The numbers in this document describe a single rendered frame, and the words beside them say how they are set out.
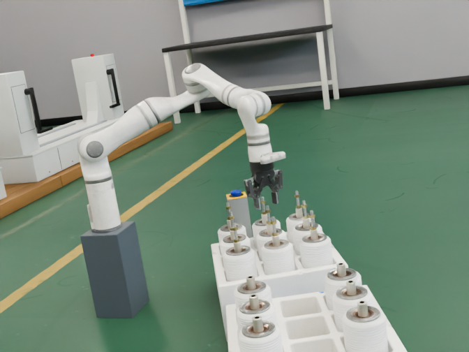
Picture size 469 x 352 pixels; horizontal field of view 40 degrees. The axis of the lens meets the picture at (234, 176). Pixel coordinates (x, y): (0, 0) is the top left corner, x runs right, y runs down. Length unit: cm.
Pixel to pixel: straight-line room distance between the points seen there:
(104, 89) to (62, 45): 250
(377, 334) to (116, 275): 103
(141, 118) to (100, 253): 47
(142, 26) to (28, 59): 155
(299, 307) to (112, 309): 75
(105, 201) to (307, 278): 72
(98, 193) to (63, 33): 586
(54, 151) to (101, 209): 246
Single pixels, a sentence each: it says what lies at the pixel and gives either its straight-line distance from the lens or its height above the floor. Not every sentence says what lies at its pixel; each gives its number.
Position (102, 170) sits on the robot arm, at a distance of 219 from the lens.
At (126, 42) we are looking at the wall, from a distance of 757.
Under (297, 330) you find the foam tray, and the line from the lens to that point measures 168.
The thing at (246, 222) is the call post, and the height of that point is 22.
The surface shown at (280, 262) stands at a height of 21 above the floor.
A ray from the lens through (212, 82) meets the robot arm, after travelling 211.
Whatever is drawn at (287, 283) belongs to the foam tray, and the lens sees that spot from 194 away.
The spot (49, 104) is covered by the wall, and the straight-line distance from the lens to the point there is 818.
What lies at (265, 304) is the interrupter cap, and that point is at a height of 25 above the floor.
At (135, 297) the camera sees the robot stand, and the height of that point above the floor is 6.
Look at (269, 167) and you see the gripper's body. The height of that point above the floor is 47.
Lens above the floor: 92
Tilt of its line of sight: 13 degrees down
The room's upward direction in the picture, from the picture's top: 8 degrees counter-clockwise
